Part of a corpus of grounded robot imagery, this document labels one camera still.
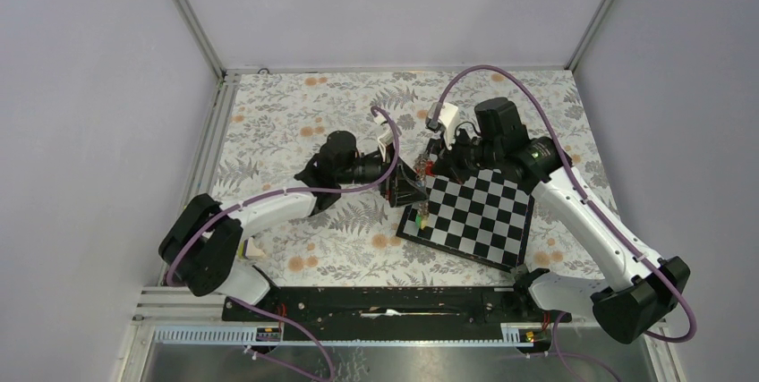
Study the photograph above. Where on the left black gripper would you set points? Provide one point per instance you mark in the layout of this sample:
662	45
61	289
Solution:
399	187

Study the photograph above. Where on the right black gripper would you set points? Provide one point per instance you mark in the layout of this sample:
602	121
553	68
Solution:
447	164

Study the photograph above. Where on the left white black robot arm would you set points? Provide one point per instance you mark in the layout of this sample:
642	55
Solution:
201	248

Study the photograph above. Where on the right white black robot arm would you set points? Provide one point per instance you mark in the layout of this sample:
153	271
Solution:
639	286

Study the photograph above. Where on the black white checkerboard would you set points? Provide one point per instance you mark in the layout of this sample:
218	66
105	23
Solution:
485	219

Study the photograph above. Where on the floral patterned table mat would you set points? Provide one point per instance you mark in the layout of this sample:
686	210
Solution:
276	122

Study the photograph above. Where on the yellow purple white small object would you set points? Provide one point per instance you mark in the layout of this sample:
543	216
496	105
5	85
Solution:
248	249

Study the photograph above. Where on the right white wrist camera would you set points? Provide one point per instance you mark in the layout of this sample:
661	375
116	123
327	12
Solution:
444	118

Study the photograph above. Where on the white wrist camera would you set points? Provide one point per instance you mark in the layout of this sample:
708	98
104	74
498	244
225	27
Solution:
385	137
444	118

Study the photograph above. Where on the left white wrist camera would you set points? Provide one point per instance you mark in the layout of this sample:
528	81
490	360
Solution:
385	137

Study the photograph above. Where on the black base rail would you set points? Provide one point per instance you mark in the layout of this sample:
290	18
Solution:
457	314

